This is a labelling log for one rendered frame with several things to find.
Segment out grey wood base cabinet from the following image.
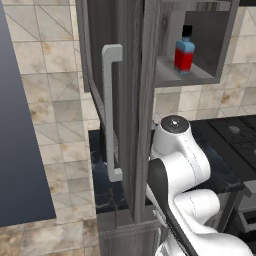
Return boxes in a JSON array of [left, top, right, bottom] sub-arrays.
[[96, 206, 168, 256]]

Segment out grey wood cupboard door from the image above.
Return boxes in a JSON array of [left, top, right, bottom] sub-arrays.
[[114, 0, 162, 224]]

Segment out blue and red bottle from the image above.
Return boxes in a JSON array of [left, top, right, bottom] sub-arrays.
[[173, 24, 196, 75]]

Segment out black hob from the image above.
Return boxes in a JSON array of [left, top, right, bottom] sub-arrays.
[[207, 114, 256, 172]]

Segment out dark blue fridge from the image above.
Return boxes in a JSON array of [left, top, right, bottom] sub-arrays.
[[0, 0, 57, 228]]

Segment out grey oven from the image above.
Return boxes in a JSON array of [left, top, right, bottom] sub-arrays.
[[216, 179, 256, 248]]

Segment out pale grey door handle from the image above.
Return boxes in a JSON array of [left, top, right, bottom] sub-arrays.
[[101, 43, 124, 183]]

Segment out grey wood wall cupboard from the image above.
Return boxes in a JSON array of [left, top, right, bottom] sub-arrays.
[[75, 0, 241, 141]]

